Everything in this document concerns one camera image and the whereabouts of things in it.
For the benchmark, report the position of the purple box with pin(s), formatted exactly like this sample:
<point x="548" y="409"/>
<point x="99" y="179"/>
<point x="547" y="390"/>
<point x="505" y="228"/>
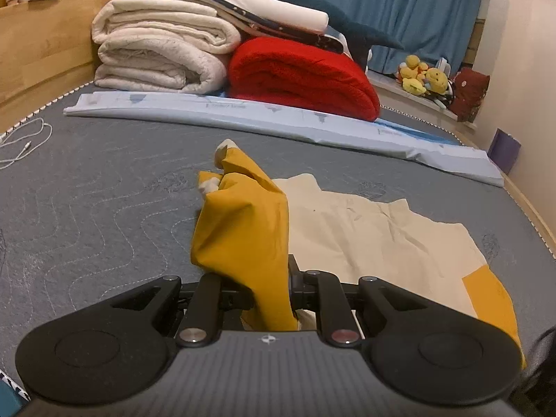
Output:
<point x="504" y="150"/>

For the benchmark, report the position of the dark red cushion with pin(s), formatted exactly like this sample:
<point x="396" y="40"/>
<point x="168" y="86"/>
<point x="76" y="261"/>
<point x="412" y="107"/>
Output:
<point x="469" y="93"/>

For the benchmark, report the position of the cream folded blanket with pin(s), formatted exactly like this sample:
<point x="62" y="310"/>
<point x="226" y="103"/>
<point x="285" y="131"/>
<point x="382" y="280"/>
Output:
<point x="160" y="52"/>

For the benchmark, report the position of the yellow plush toy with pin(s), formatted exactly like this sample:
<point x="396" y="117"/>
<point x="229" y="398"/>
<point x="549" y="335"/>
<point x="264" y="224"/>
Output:
<point x="412" y="74"/>
<point x="436" y="79"/>

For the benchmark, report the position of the beige and yellow hooded jacket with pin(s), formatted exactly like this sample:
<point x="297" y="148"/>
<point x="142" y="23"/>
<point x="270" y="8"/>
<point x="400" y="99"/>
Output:
<point x="243" y="226"/>

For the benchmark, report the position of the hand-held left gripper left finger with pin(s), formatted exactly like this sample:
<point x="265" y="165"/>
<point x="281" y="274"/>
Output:
<point x="232" y="299"/>

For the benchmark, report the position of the light blue folded sheet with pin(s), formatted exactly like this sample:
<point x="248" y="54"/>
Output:
<point x="260" y="115"/>

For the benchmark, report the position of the white window sill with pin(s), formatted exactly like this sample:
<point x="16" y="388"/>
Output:
<point x="408" y="100"/>

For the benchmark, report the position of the dark teal shark plush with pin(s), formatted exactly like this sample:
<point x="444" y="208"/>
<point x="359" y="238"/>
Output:
<point x="312" y="8"/>

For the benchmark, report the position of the grey quilted mattress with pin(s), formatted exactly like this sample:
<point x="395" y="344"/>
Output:
<point x="108" y="208"/>

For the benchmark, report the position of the red fleece blanket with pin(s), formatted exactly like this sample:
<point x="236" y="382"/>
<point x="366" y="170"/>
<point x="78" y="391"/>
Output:
<point x="299" y="78"/>

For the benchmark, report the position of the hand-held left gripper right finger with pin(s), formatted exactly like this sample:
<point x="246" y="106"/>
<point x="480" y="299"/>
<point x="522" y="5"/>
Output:
<point x="299" y="284"/>

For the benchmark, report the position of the white folded bedding stack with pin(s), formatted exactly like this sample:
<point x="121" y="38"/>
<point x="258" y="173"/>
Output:
<point x="243" y="4"/>

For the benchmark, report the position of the blue curtain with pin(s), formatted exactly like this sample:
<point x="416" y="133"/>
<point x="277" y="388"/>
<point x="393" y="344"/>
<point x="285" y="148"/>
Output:
<point x="391" y="8"/>

